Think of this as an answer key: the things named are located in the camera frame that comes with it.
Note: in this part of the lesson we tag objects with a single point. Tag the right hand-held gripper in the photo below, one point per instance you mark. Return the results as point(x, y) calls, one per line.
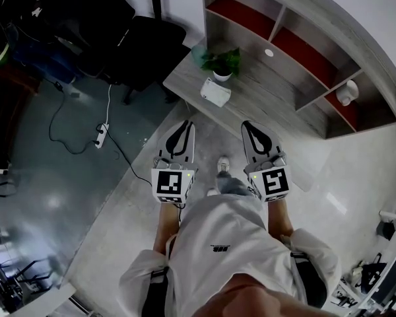
point(275, 182)

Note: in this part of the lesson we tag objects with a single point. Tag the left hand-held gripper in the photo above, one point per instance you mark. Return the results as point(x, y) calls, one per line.
point(166, 183)

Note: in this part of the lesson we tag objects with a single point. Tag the white soft tissues pack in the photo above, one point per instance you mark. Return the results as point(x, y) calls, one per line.
point(214, 92)

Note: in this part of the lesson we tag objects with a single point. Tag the person's right forearm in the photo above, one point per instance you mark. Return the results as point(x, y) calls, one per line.
point(278, 220)

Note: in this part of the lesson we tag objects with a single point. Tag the person's left forearm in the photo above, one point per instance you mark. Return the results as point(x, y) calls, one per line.
point(166, 226)

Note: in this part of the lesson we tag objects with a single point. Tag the wooden desk shelf unit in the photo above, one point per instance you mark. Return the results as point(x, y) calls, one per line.
point(267, 88)

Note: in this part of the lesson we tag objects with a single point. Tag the person's white shoe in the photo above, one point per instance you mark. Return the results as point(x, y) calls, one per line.
point(223, 164)
point(212, 193)

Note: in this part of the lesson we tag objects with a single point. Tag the person's grey jeans leg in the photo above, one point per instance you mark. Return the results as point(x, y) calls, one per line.
point(232, 185)

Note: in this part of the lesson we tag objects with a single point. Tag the white power strip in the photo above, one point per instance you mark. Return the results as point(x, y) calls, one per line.
point(102, 135)

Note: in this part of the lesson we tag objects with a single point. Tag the green plant in white pot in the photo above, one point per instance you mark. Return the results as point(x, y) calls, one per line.
point(221, 61)

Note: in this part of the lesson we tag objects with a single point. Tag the person's white shirt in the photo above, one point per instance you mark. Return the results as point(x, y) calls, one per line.
point(224, 236)

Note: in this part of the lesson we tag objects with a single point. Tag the teal glass cup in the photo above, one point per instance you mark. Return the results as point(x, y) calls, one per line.
point(198, 55)

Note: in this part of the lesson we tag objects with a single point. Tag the black mesh office chair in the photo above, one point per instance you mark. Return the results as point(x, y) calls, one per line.
point(145, 45)

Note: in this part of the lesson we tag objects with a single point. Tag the black power adapter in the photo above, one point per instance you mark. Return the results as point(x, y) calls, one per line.
point(58, 85)

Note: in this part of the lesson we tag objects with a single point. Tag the person's face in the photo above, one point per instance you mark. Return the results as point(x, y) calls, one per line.
point(250, 299)

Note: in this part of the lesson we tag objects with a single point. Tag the white workbench with equipment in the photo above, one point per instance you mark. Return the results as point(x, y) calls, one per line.
point(369, 276)

